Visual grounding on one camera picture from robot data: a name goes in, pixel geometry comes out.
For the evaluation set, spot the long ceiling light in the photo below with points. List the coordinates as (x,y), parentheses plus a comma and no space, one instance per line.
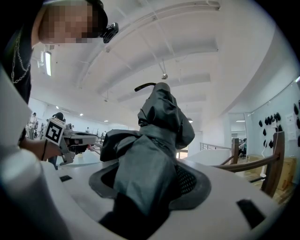
(48,63)

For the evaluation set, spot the dark curved railing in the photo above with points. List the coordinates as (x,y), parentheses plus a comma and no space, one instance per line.
(248,165)

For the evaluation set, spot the white wall paper sheet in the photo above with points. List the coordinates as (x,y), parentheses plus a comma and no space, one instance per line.
(291,126)

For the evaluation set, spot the person's black printed shirt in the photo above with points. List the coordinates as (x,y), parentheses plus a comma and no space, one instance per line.
(24,90)

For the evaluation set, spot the person's left forearm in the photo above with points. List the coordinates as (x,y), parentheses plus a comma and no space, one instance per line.
(35,147)

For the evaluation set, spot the person's head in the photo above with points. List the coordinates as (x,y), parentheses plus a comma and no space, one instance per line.
(65,23)

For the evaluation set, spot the hanging ceiling lamp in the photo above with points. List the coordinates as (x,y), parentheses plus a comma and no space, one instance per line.
(164,75)

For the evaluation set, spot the cardboard box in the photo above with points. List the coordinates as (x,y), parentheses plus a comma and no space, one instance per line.
(287,178)

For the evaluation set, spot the black object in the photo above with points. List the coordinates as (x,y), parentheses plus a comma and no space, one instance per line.
(150,145)

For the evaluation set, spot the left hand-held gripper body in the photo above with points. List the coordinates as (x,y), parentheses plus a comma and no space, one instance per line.
(55,131)

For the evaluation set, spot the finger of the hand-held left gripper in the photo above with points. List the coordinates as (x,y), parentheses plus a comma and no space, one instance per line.
(84,138)

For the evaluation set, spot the black head-mounted camera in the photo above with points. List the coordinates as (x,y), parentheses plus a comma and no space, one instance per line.
(109,32)

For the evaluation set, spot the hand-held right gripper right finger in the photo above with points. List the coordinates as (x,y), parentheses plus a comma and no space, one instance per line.
(222,211)

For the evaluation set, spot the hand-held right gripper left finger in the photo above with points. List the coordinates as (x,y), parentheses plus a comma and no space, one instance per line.
(47,199)

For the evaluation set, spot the group of black wall items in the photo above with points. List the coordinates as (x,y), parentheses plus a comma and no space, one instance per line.
(272,119)

